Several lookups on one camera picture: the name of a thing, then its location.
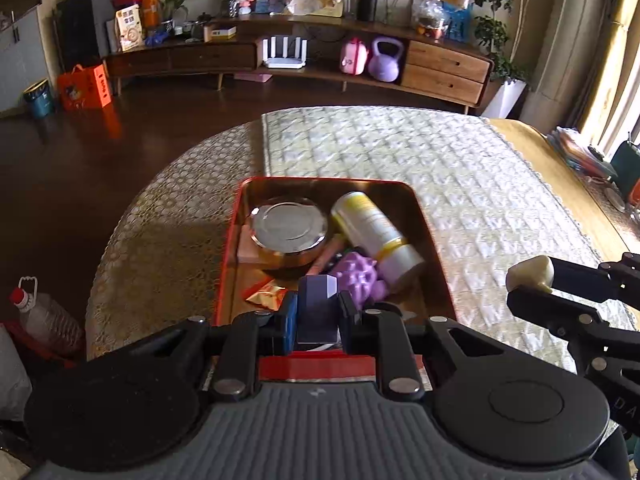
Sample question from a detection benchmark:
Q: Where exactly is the cream quilted table mat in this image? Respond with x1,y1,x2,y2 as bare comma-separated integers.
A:
261,106,636,375

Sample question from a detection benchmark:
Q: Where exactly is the red snack packet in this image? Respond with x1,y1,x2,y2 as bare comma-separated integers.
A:
244,279,289,309

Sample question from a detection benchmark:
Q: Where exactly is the pink toy case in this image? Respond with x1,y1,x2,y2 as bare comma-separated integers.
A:
339,37,370,75

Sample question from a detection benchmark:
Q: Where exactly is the yellow curtain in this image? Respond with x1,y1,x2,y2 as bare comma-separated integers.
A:
574,0,640,147

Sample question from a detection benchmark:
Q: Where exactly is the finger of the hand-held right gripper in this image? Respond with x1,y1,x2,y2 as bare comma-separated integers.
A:
506,284,640,377
547,252,640,304

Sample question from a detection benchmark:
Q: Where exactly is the purple kettlebell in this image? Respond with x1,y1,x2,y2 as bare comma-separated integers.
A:
367,37,405,83

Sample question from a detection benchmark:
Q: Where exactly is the printed cereal bag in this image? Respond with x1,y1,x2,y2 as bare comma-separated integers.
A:
114,4,145,53

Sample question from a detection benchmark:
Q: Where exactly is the clear plastic bag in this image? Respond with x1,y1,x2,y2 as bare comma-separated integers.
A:
410,0,449,41

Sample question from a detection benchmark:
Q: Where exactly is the white planter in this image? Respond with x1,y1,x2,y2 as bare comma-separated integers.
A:
479,78,529,120

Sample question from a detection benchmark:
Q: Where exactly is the orange gift box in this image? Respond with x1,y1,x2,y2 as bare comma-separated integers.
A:
56,63,112,111

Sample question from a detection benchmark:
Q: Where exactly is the pink highlighter pen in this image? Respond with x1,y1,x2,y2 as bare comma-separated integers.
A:
304,237,347,277

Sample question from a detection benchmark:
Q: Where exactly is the red metal tray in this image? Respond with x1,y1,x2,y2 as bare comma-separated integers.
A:
214,176,459,382

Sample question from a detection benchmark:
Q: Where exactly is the white router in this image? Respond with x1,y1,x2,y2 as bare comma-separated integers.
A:
262,34,306,70

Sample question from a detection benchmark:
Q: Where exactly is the purple spiky massage ball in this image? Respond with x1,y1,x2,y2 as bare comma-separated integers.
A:
327,251,389,307

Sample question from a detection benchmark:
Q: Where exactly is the white yellow bottle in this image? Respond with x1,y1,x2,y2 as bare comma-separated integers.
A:
330,190,426,292

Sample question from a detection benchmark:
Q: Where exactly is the dark purple small box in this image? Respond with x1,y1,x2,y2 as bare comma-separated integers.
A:
297,274,342,347

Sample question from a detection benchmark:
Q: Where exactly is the cream standing air conditioner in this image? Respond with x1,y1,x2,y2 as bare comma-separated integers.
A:
520,0,617,134

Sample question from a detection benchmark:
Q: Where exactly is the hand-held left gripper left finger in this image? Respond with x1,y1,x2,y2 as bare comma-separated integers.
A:
134,291,301,404

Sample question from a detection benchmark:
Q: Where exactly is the black fridge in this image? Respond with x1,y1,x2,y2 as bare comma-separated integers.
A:
54,0,124,72

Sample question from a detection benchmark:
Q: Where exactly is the small green potted plant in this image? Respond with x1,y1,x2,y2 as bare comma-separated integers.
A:
159,0,194,36

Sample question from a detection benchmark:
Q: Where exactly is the lace patterned tablecloth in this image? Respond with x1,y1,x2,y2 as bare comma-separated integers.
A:
85,122,268,361

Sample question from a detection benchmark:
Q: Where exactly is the wooden tv cabinet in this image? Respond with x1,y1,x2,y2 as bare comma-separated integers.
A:
102,12,497,114

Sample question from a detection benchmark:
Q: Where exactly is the plastic oil jug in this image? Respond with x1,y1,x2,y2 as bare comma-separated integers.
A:
9,275,84,357

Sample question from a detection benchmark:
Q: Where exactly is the small cream plastic piece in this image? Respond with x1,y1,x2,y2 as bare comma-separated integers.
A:
505,254,555,294

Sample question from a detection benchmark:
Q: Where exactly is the tall potted tree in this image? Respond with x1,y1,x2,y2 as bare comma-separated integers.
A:
469,0,562,87

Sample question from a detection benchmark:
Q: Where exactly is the teal bucket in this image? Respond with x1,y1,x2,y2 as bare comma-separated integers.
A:
22,78,55,119

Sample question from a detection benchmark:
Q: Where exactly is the teal orange utensil holder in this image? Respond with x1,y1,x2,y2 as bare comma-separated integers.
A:
609,139,640,207

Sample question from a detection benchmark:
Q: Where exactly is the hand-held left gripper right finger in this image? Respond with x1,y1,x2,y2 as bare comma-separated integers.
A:
339,291,507,403

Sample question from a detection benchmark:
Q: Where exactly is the stack of books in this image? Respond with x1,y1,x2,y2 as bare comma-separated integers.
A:
547,127,619,182

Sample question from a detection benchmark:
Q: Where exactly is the red gift bag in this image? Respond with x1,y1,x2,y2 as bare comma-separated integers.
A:
112,0,161,31

